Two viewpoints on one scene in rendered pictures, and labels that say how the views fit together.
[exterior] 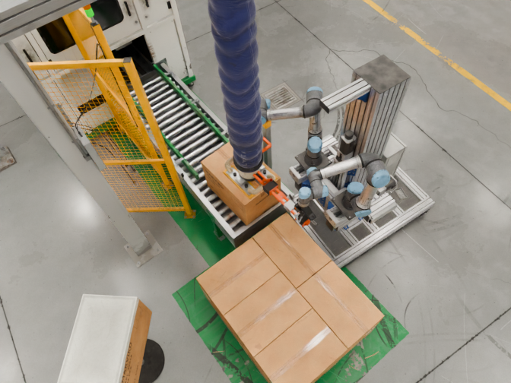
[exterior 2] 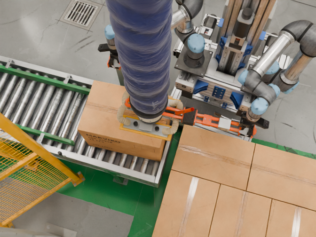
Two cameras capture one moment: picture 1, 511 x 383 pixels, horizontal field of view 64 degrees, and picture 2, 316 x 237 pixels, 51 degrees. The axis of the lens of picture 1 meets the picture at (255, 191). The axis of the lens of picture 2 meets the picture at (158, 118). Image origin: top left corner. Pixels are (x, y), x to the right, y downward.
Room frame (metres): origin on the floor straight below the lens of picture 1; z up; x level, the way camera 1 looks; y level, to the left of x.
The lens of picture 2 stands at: (1.14, 0.48, 3.11)
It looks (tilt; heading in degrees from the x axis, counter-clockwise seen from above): 69 degrees down; 322
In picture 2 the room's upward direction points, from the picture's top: 3 degrees counter-clockwise
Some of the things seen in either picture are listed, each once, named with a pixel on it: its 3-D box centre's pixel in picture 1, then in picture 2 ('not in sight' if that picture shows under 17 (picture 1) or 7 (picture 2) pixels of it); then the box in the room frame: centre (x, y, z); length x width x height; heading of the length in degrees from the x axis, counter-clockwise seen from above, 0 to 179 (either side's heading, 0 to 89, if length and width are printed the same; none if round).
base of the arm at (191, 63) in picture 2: (313, 156); (194, 55); (1.94, -0.51, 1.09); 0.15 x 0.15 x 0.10
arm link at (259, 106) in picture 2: (304, 194); (258, 107); (1.32, -0.32, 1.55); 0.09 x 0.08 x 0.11; 97
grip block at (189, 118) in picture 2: (270, 187); (189, 116); (1.59, -0.11, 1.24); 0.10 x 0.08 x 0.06; 125
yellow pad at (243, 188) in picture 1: (240, 181); (146, 127); (1.74, 0.11, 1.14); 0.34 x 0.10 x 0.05; 35
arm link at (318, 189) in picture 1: (318, 190); (266, 93); (1.35, -0.41, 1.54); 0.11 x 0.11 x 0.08; 7
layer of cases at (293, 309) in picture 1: (286, 302); (238, 206); (0.97, -0.17, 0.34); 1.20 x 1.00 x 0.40; 33
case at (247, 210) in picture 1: (242, 182); (128, 122); (1.98, 0.11, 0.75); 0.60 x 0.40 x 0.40; 36
